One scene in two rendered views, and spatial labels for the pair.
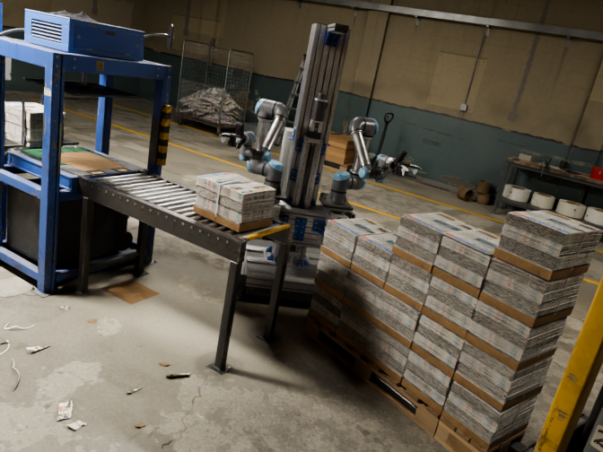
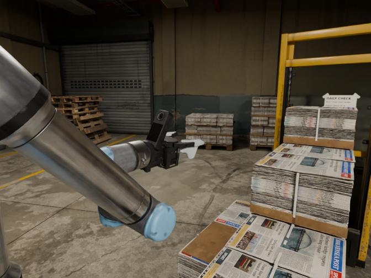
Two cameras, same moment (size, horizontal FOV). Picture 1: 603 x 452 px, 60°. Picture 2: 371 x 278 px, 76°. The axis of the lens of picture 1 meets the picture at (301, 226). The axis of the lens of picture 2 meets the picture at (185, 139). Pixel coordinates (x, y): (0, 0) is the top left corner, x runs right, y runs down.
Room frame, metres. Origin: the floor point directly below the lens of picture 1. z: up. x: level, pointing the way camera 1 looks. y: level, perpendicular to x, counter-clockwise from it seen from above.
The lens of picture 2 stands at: (3.62, 0.10, 1.38)
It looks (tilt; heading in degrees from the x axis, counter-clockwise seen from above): 11 degrees down; 255
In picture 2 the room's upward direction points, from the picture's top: straight up
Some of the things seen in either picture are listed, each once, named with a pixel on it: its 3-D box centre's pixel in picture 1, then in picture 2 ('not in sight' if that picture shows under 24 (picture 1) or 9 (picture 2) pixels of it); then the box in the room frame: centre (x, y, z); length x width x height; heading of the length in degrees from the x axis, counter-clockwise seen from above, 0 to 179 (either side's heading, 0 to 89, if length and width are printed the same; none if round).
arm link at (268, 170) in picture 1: (274, 169); not in sight; (3.70, 0.27, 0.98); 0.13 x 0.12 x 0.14; 74
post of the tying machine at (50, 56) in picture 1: (50, 179); not in sight; (3.11, 1.60, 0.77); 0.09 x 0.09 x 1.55; 62
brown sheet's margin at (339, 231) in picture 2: (432, 256); (299, 206); (2.84, -0.77, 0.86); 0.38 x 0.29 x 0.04; 131
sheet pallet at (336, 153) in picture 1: (330, 148); not in sight; (9.84, -0.26, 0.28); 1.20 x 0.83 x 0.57; 62
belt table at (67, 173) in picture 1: (79, 166); not in sight; (3.63, 1.66, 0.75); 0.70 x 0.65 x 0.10; 62
